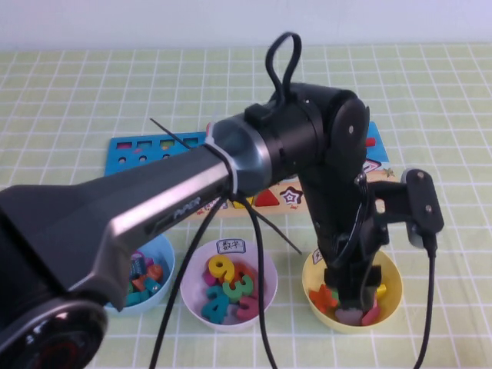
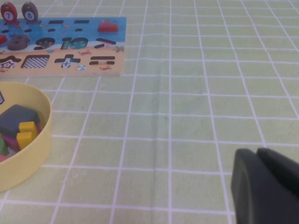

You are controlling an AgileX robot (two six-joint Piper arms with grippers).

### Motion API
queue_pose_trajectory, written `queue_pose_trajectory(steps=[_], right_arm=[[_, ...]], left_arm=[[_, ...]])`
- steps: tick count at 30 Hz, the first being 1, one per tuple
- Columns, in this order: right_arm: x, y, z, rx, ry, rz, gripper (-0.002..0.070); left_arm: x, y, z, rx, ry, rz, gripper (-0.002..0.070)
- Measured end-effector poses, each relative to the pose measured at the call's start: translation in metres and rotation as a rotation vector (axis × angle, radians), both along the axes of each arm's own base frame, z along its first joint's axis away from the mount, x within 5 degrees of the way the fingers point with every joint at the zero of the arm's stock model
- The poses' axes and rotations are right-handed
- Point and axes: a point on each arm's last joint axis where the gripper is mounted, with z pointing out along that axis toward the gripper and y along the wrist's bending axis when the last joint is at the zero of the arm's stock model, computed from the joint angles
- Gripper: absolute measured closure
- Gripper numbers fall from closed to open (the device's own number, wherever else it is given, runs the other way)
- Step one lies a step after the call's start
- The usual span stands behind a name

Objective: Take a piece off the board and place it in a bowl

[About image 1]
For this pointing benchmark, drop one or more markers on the light blue plastic bowl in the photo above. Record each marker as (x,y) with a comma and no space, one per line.
(165,261)

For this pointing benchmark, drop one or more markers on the pink wooden greater-than sign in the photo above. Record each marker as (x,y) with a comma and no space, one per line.
(373,315)

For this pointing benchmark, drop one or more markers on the teal wooden fish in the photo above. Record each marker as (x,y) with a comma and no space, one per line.
(138,298)

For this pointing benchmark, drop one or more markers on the red wooden triangle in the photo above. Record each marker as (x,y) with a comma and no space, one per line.
(267,200)

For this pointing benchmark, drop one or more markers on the white zip tie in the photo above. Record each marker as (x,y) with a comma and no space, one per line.
(217,151)

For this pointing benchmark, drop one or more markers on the pink wooden fish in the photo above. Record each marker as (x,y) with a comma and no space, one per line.
(137,254)

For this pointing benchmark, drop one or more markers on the magenta wooden number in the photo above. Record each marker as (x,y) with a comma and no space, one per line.
(207,280)

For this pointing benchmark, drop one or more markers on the white label on yellow bowl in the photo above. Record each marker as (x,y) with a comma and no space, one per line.
(317,256)

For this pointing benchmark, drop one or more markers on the cyan wooden fish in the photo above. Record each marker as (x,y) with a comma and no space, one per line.
(151,286)

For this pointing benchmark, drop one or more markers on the teal wooden number four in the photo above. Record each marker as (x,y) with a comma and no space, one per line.
(221,313)

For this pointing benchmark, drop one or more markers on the green wooden number three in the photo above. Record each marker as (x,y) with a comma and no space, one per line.
(230,291)

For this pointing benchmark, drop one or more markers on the magenta wooden fish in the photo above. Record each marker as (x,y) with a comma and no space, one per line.
(148,262)

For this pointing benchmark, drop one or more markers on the pink wooden number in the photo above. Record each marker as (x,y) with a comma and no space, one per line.
(248,311)

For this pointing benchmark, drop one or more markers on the mauve wooden star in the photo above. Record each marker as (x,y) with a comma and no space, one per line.
(348,317)

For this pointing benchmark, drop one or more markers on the green checked tablecloth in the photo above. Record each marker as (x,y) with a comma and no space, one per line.
(442,96)

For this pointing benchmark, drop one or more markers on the orange wooden cross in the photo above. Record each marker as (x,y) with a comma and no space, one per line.
(321,298)

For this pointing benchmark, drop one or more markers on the blue beach puzzle board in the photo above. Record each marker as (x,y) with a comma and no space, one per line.
(153,151)

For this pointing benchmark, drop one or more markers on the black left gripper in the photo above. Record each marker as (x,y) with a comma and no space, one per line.
(357,261)

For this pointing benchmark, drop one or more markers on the yellow plastic bowl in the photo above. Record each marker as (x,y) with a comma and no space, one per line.
(392,303)

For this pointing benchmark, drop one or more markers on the red rectangular wooden block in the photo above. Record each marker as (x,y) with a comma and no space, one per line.
(369,142)

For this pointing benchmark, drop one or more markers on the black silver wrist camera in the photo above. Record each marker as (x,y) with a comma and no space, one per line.
(423,203)

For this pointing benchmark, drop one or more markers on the white label on pink bowl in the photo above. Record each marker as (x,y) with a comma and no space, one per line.
(230,247)

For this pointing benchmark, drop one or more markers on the yellow wooden number nine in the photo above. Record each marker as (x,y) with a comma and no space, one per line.
(227,273)

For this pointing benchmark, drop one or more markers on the orange wooden number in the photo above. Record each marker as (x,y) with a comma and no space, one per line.
(243,270)

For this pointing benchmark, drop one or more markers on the black zip tie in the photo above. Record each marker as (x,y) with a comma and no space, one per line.
(232,180)

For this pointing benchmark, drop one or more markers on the light pink plastic bowl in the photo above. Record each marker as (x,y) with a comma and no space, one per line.
(196,265)

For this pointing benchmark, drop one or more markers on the red wooden fish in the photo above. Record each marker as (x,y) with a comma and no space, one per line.
(138,284)

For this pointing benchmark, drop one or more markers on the dark blue wooden fish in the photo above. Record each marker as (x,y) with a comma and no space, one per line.
(138,267)

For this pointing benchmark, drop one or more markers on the orange wooden fish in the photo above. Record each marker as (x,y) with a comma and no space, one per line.
(154,272)

